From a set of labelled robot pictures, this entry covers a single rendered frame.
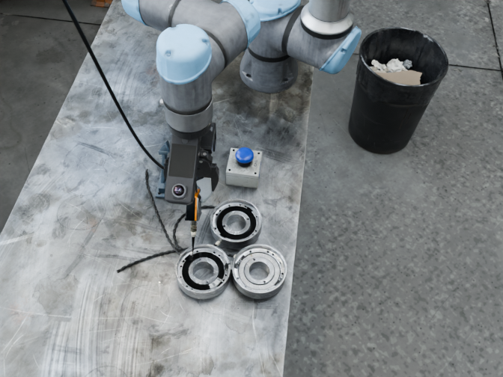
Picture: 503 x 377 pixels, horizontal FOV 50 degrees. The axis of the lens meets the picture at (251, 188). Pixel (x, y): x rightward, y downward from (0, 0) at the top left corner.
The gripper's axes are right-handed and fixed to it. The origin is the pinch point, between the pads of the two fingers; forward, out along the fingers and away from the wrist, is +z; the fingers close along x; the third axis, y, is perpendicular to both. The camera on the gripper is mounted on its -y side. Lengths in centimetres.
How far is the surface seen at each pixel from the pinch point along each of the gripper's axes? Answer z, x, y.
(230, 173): 9.1, -5.5, 13.7
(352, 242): 93, -48, 50
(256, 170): 8.7, -10.8, 14.8
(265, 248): 10.1, -14.1, -3.2
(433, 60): 57, -74, 115
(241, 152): 5.8, -7.3, 17.0
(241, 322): 13.2, -10.8, -17.5
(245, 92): 13.3, -5.9, 43.1
